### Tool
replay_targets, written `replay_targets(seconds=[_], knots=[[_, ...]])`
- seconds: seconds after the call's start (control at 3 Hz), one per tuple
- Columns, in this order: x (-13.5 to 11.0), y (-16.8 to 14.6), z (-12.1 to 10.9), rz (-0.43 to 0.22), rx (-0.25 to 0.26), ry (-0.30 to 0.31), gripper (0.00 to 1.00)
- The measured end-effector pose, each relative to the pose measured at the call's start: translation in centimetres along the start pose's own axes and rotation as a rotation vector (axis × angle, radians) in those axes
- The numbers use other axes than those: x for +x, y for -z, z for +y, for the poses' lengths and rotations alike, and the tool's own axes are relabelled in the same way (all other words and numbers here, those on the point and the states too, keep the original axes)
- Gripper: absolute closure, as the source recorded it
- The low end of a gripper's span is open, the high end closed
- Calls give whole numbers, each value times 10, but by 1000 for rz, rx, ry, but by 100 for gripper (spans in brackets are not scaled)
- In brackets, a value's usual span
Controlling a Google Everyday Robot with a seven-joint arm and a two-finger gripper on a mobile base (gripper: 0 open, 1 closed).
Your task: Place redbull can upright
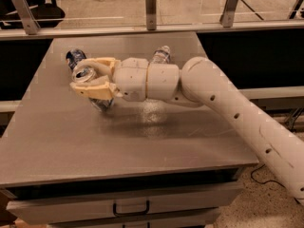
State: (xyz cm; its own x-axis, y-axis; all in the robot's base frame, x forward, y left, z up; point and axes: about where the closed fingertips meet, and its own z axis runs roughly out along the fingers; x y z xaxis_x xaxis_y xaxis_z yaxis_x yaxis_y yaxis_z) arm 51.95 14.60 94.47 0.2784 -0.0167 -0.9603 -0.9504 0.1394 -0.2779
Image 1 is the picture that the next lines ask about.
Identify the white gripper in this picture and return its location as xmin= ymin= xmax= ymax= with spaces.
xmin=70 ymin=57 xmax=148 ymax=102

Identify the crushed silver blue can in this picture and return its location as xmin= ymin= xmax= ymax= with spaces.
xmin=72 ymin=66 xmax=113 ymax=112

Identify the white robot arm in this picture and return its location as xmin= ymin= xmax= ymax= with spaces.
xmin=66 ymin=57 xmax=304 ymax=204

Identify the blue pepsi can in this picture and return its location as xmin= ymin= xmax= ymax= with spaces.
xmin=66 ymin=48 xmax=86 ymax=70

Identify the clear plastic water bottle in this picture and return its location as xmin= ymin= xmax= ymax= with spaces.
xmin=150 ymin=46 xmax=171 ymax=64

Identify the black office chair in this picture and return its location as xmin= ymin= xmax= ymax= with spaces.
xmin=0 ymin=0 xmax=66 ymax=29

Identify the grey cabinet drawer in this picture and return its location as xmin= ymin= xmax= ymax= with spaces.
xmin=7 ymin=181 xmax=242 ymax=224

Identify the black stand leg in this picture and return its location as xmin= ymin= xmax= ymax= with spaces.
xmin=284 ymin=107 xmax=304 ymax=131

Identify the metal rail beam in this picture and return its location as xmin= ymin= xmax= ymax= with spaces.
xmin=0 ymin=19 xmax=304 ymax=41

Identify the left metal rail bracket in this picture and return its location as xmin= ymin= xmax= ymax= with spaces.
xmin=11 ymin=0 xmax=40 ymax=35

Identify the metal rail bracket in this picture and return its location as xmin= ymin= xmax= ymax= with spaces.
xmin=145 ymin=0 xmax=157 ymax=30
xmin=219 ymin=0 xmax=238 ymax=28
xmin=11 ymin=0 xmax=40 ymax=35

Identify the middle metal rail bracket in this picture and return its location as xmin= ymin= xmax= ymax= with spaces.
xmin=145 ymin=0 xmax=157 ymax=30

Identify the right metal rail bracket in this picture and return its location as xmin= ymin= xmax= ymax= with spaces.
xmin=219 ymin=0 xmax=238 ymax=28

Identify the black drawer handle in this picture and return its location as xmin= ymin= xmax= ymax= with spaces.
xmin=112 ymin=200 xmax=150 ymax=218

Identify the black floor cable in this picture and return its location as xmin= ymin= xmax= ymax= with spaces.
xmin=250 ymin=164 xmax=286 ymax=188

